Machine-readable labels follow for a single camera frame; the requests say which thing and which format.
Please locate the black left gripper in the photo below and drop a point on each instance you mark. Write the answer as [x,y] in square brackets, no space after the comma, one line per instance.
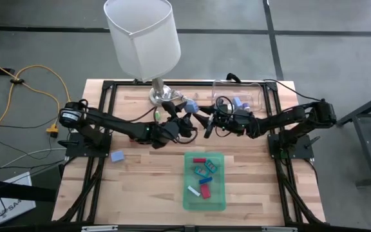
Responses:
[179,130]

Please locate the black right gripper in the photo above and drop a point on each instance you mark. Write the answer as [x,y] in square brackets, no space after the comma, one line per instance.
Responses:
[237,122]

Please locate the light blue wall charger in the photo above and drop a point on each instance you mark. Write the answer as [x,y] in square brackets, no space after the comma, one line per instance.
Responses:
[237,102]
[117,156]
[192,107]

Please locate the purple wall charger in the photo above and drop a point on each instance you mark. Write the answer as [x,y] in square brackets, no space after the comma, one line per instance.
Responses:
[246,105]

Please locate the teal digital timer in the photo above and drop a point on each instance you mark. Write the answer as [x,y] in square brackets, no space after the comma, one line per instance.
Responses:
[202,171]
[211,166]

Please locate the blue digital timer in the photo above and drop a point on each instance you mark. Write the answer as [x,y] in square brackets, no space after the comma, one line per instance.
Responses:
[205,180]

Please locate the white digital timer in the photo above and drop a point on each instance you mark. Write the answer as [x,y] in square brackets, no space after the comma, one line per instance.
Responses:
[193,190]

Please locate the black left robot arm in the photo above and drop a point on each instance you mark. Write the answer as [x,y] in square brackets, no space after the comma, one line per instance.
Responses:
[118,124]

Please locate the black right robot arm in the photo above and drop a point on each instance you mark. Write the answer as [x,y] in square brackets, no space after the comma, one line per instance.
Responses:
[285,119]

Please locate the clear plastic bin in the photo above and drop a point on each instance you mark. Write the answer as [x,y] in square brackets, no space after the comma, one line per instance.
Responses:
[256,93]

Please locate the white table lamp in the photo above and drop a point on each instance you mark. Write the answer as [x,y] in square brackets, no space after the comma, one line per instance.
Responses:
[140,38]

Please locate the green translucent plastic bin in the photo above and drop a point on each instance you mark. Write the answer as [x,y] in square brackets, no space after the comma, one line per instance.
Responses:
[217,199]

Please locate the black metal cart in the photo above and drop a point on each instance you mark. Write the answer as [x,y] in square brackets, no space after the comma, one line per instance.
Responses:
[366,151]

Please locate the black slanted bar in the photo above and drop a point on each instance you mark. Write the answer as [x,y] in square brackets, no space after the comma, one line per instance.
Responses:
[18,190]

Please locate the white printed box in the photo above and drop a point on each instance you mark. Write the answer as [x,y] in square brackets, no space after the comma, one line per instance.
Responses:
[15,209]

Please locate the pale green wall charger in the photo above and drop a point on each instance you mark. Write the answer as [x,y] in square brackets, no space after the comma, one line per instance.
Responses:
[156,115]

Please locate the black aluminium table frame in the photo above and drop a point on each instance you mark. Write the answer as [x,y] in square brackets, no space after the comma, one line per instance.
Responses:
[192,83]

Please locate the silver frame bracket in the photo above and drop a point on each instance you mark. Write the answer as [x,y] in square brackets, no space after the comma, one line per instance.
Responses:
[279,229]
[99,228]

